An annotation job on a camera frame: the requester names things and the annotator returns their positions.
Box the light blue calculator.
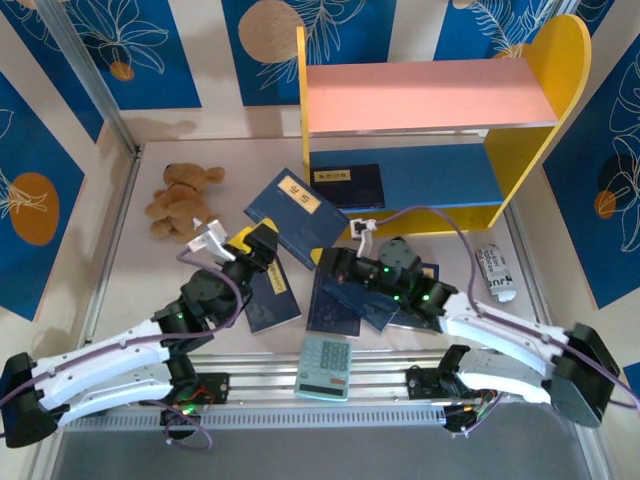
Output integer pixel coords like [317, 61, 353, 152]
[293, 335, 354, 403]

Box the yellow pink blue shelf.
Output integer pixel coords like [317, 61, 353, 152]
[295, 13, 593, 236]

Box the aluminium frame post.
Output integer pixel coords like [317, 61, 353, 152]
[37, 0, 140, 156]

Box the black controller board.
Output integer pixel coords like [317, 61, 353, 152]
[442, 402, 484, 435]
[158, 399, 202, 442]

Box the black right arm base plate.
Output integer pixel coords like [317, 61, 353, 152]
[405, 367, 444, 401]

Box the large blue book yellow label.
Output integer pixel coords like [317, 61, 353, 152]
[243, 168, 352, 272]

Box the brown plush dog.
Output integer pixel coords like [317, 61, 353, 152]
[143, 162, 227, 245]

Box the crumpled white printed tube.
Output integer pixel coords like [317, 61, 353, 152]
[473, 239, 517, 305]

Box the aluminium table edge rail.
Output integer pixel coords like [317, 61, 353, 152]
[502, 203, 554, 326]
[82, 143, 144, 351]

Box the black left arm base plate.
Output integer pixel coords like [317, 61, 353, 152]
[197, 372, 232, 405]

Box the navy book yellow label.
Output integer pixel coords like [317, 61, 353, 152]
[310, 163, 387, 210]

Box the grey slotted cable duct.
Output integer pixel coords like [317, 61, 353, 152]
[64, 409, 449, 432]

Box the aluminium rail base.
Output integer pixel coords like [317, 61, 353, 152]
[92, 351, 551, 414]

